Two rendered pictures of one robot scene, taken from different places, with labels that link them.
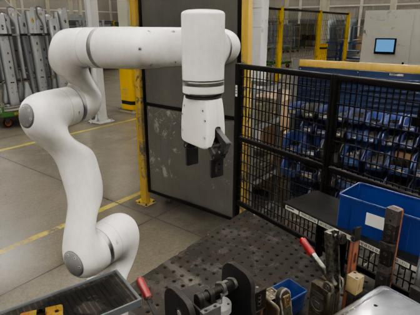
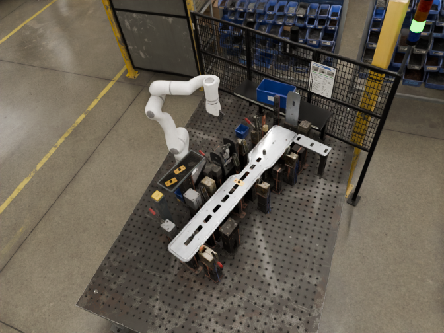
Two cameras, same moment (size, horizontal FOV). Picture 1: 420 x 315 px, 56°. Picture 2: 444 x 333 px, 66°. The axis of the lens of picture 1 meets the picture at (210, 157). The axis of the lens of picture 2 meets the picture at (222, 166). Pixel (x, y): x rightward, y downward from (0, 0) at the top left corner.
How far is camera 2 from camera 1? 167 cm
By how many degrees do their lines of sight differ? 34
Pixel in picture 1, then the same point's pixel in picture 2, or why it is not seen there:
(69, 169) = (164, 123)
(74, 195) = (168, 131)
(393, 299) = (278, 129)
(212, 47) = (215, 91)
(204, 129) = (216, 111)
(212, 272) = (207, 127)
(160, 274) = not seen: hidden behind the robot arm
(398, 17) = not seen: outside the picture
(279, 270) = (235, 118)
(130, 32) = (185, 87)
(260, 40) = not seen: outside the picture
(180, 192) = (156, 66)
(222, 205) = (187, 71)
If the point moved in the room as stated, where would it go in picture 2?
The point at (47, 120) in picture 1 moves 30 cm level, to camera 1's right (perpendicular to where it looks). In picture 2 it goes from (158, 113) to (200, 102)
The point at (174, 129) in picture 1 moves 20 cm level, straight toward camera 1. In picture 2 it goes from (142, 26) to (146, 34)
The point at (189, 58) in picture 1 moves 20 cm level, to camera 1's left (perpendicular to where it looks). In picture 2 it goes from (208, 95) to (178, 104)
